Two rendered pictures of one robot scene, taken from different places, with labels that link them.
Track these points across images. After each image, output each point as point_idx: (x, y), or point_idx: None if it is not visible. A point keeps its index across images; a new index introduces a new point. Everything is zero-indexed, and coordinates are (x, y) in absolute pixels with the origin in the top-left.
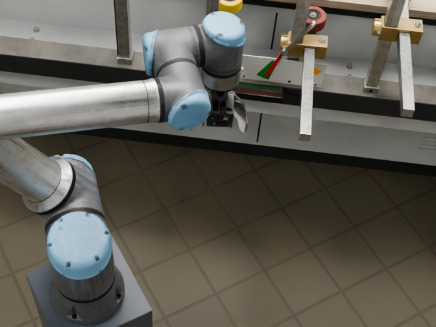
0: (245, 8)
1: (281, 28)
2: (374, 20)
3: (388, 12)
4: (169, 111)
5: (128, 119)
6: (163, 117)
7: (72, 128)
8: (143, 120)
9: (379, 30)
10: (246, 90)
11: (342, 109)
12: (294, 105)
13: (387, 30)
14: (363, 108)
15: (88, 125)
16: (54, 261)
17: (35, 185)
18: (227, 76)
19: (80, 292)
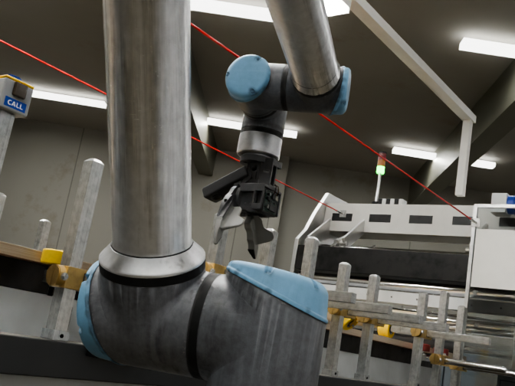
0: (41, 300)
1: (73, 332)
2: None
3: (215, 248)
4: (342, 73)
5: (335, 55)
6: (340, 76)
7: (326, 25)
8: (336, 69)
9: (212, 267)
10: None
11: (185, 384)
12: (145, 384)
13: (218, 266)
14: (201, 380)
15: (329, 33)
16: (295, 282)
17: (191, 204)
18: (282, 136)
19: (315, 371)
